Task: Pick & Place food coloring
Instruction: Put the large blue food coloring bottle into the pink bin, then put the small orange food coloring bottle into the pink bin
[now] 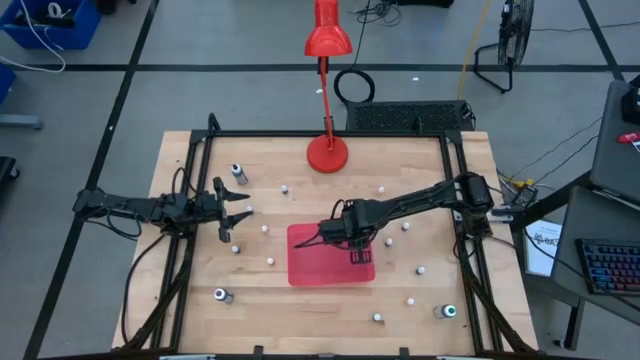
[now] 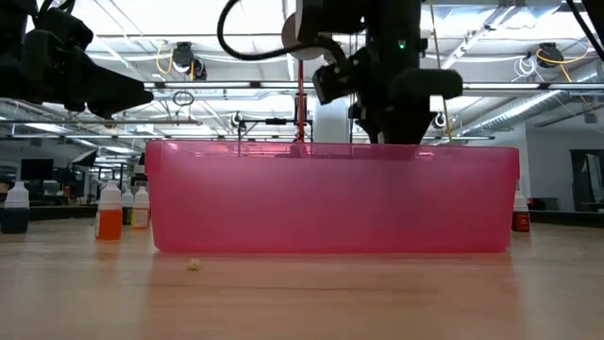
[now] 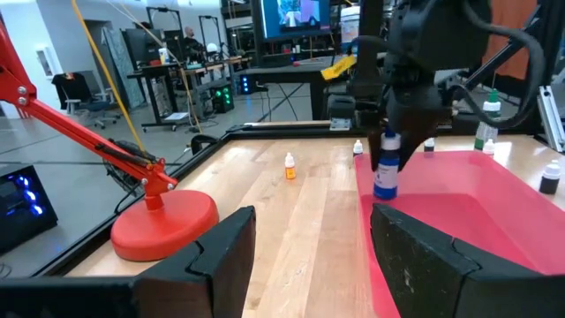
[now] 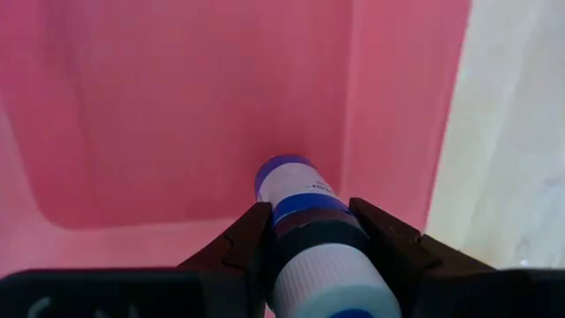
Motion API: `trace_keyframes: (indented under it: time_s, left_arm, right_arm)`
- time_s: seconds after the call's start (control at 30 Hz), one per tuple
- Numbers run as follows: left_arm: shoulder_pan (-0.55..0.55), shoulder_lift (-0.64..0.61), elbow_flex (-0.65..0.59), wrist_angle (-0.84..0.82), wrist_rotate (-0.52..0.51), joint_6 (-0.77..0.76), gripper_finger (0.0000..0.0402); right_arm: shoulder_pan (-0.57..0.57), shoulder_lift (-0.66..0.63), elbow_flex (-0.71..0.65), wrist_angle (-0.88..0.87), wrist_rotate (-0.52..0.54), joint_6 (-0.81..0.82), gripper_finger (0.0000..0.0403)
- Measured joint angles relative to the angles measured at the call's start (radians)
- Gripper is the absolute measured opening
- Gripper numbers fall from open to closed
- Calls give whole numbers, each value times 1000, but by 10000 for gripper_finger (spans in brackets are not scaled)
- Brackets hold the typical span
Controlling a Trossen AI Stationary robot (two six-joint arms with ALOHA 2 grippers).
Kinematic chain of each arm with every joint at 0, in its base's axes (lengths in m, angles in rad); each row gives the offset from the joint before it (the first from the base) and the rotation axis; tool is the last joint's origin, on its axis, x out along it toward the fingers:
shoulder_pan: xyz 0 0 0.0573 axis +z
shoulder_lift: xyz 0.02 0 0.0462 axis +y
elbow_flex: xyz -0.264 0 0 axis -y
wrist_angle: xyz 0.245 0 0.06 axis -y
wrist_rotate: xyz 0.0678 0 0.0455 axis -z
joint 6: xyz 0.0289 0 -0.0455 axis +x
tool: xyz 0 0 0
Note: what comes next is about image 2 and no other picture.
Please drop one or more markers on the black stand crossbar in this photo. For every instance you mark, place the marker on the black stand crossbar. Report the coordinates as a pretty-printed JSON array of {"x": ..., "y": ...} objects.
[{"x": 276, "y": 122}]

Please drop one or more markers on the small green dye bottle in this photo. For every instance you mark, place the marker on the small green dye bottle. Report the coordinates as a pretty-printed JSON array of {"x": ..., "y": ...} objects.
[{"x": 126, "y": 203}]

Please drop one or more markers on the dark doorway frame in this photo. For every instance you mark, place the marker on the dark doorway frame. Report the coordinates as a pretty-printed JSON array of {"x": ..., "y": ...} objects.
[{"x": 578, "y": 179}]

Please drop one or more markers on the small orange dye bottle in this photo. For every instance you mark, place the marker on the small orange dye bottle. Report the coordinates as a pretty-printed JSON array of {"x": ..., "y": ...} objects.
[{"x": 109, "y": 224}]

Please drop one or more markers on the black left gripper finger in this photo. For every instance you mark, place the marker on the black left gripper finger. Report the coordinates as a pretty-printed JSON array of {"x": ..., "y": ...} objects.
[
  {"x": 115, "y": 87},
  {"x": 111, "y": 109}
]

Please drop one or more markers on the small beige crumb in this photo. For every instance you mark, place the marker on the small beige crumb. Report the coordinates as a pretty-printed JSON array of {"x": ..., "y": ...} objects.
[{"x": 194, "y": 265}]

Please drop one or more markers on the pink translucent plastic bin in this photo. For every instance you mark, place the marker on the pink translucent plastic bin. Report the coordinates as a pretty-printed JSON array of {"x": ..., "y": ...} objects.
[{"x": 330, "y": 203}]

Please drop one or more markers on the red camera pole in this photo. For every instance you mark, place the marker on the red camera pole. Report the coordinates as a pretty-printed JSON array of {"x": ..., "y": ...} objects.
[{"x": 301, "y": 104}]

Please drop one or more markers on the small yellow dye bottle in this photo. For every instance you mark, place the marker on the small yellow dye bottle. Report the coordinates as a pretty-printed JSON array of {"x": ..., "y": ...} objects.
[{"x": 140, "y": 217}]

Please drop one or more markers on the long ceiling light bar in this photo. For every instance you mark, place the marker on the long ceiling light bar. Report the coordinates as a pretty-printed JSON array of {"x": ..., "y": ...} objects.
[{"x": 212, "y": 85}]

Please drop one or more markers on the small dark blue dye bottle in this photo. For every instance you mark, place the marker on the small dark blue dye bottle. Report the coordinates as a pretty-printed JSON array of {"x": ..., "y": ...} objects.
[{"x": 15, "y": 217}]

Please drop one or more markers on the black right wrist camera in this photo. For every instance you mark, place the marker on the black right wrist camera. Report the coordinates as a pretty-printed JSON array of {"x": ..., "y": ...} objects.
[{"x": 335, "y": 78}]

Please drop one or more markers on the silver air duct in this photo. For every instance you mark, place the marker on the silver air duct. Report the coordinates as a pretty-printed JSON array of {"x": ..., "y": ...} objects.
[{"x": 528, "y": 106}]

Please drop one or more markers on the black computer monitor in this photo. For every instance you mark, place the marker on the black computer monitor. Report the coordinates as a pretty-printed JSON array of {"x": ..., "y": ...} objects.
[{"x": 37, "y": 169}]

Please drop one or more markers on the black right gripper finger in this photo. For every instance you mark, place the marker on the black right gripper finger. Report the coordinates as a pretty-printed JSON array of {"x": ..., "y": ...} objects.
[{"x": 398, "y": 125}]

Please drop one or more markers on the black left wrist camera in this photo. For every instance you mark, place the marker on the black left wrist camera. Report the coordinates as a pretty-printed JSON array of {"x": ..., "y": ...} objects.
[{"x": 63, "y": 30}]

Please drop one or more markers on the large black-capped dye bottle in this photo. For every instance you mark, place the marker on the large black-capped dye bottle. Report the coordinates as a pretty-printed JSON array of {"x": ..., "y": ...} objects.
[{"x": 139, "y": 170}]

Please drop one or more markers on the white round overhead camera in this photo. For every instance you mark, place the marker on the white round overhead camera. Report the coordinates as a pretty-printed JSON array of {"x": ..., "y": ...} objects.
[{"x": 291, "y": 45}]

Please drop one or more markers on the small red dye bottle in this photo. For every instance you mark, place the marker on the small red dye bottle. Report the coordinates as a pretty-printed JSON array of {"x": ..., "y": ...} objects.
[{"x": 522, "y": 221}]

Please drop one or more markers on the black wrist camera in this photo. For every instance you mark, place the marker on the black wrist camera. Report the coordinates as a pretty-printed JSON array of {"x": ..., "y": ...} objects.
[
  {"x": 63, "y": 30},
  {"x": 335, "y": 78}
]

